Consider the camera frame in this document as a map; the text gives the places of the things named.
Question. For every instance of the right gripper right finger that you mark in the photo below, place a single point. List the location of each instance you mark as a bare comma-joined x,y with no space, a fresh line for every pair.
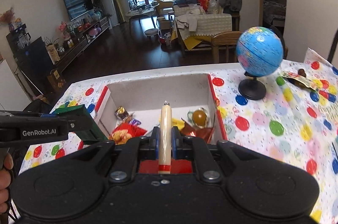
191,155

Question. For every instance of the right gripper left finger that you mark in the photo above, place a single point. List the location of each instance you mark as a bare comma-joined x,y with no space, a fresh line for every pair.
127,157

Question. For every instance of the beige sausage stick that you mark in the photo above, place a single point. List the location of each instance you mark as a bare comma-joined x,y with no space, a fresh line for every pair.
164,166

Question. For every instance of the green snack packet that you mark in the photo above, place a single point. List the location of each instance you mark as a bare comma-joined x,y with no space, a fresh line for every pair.
82,124

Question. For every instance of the person's left hand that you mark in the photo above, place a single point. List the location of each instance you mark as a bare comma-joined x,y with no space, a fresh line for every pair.
5,182

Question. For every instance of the dark orange snack packet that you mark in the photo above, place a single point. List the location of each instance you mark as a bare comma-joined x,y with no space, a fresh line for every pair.
204,133

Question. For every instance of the red orange snack bag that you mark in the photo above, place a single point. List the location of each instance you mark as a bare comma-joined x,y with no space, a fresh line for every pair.
124,132

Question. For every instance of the yellow snack packet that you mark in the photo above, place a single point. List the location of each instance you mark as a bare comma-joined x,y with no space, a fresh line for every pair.
179,123

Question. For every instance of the round golden wrapped snack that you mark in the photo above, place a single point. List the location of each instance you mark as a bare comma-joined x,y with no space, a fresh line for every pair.
199,118

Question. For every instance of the small gold wrapped candy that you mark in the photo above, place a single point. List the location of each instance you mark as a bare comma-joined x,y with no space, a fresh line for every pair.
121,113

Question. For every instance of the red cardboard box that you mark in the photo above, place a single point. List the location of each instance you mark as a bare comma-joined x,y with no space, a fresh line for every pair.
144,99

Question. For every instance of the long tv cabinet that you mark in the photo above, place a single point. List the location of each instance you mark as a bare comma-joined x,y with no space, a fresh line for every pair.
81,42

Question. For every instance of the wooden chair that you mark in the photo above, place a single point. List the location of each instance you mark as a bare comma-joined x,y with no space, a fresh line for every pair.
226,40

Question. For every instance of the colourful balloon tablecloth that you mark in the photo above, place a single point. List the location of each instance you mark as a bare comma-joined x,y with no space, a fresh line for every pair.
289,124

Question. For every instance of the small round stool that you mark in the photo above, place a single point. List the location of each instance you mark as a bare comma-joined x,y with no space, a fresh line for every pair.
151,32

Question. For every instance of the sofa with cream cover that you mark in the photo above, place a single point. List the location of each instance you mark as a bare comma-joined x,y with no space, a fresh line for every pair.
198,20

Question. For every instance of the small blue globe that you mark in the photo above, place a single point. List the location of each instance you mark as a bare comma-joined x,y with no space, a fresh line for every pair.
260,52

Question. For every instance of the opened wrapper on table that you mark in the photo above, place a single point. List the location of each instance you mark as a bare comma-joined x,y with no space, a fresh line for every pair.
300,79

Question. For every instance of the round coffee table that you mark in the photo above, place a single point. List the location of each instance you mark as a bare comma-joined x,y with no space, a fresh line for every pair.
139,13

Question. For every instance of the white desk lamp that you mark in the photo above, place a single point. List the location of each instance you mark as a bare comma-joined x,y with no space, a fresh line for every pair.
333,47

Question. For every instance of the wall television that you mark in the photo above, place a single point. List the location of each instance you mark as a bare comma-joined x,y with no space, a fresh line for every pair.
77,8

